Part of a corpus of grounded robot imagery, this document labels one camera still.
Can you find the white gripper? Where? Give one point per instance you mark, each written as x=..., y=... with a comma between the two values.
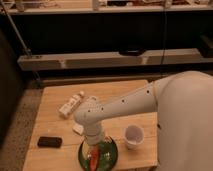
x=93, y=140

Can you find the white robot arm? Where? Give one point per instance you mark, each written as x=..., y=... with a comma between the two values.
x=184, y=106

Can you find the small white box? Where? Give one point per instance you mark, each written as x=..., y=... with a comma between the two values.
x=77, y=128

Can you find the green round plate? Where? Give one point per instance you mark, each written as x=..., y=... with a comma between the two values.
x=108, y=155

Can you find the white plastic bottle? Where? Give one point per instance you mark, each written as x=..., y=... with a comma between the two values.
x=67, y=108

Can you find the black rectangular case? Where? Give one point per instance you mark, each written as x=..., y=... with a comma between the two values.
x=53, y=142

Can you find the black bowl on shelf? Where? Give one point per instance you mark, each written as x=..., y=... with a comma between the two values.
x=131, y=52

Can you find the wooden shelf rack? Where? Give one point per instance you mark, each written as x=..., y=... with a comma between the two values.
x=89, y=43

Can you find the metal diagonal pole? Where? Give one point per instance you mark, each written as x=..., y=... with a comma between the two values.
x=26, y=50

